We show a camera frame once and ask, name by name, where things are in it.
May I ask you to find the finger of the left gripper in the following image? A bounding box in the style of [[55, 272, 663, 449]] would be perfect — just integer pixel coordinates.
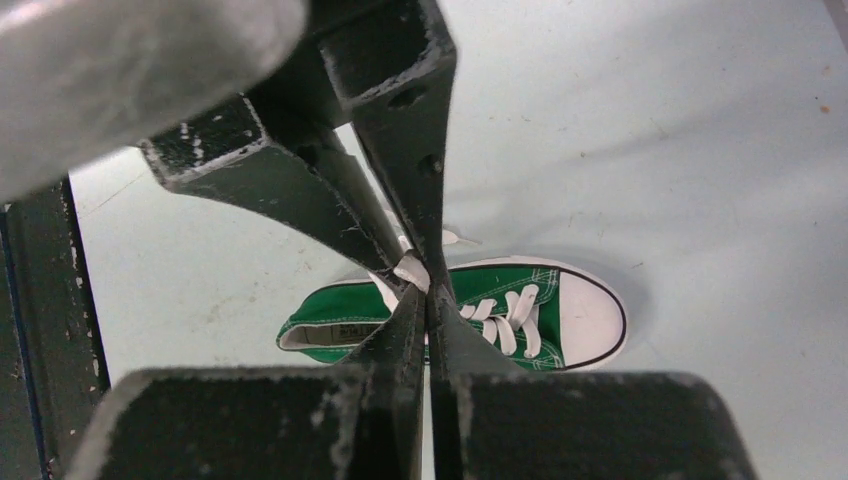
[[311, 1, 458, 295], [139, 95, 405, 292]]

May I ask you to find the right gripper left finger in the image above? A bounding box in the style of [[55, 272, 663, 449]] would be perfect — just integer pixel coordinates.
[[67, 286, 425, 479]]

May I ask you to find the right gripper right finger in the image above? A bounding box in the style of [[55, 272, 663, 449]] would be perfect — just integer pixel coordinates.
[[426, 287, 757, 479]]

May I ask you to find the white shoelace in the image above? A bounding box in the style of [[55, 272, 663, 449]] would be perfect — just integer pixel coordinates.
[[367, 211, 545, 360]]

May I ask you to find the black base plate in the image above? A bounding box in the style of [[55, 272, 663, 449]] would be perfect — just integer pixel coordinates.
[[1, 178, 110, 479]]

